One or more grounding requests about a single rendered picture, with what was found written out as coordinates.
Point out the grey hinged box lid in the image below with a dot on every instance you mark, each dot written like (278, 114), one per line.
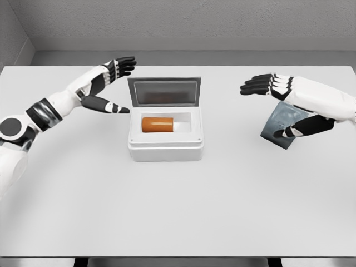
(164, 91)

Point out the white rectangular box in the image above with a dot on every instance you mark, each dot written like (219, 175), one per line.
(164, 150)

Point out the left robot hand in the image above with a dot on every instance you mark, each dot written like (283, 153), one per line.
(91, 80)

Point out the orange cylinder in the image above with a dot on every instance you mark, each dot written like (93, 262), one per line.
(157, 125)

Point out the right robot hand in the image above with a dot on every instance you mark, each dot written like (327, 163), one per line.
(311, 94)

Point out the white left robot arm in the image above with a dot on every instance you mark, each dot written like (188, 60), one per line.
(16, 164)

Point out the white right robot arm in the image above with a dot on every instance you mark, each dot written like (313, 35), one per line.
(350, 108)

